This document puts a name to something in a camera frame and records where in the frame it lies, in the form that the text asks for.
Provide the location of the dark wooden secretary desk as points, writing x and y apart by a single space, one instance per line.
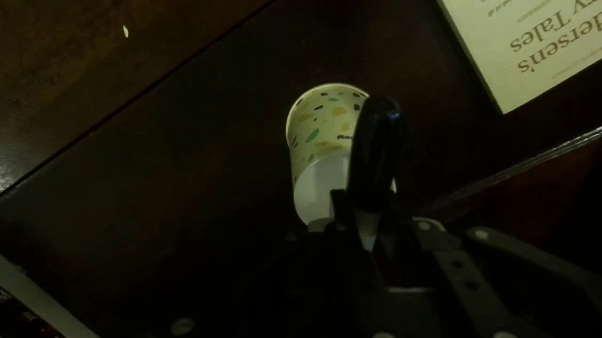
157 188

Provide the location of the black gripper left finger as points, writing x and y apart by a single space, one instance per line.
341 216

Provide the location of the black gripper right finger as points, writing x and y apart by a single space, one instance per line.
400 222

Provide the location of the white paper cup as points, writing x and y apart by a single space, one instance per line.
317 156

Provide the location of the white paperback book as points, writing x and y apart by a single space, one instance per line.
533 49

